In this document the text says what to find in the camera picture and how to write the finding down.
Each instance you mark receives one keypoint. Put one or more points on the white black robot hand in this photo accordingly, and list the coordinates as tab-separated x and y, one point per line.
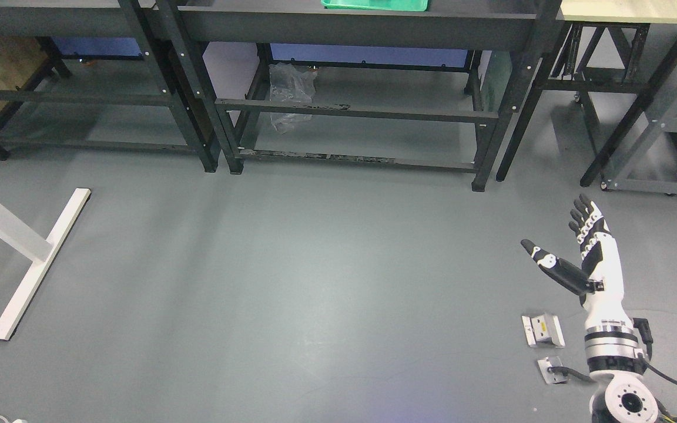
598	282

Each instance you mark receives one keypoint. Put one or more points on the robot forearm with wrist rings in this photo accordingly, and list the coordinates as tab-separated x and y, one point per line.
617	364

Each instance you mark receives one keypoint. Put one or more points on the black metal centre shelf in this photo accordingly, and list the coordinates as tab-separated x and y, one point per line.
227	47

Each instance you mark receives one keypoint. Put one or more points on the black metal shelf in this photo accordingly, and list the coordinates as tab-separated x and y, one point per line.
227	47
99	75

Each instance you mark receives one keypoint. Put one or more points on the green plastic tray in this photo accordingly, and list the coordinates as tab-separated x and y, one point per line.
378	5

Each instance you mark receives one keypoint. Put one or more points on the black metal left shelf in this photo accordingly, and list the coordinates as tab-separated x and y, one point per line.
99	75

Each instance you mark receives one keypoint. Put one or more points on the wood top black table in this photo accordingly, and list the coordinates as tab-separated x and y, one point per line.
564	67

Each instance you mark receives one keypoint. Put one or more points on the clear plastic bag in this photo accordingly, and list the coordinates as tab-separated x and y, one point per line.
290	83

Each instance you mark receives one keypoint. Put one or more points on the white table leg foot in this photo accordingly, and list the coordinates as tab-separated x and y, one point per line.
41	251

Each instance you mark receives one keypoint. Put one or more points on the silver floor bracket small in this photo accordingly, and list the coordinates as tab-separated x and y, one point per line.
550	375

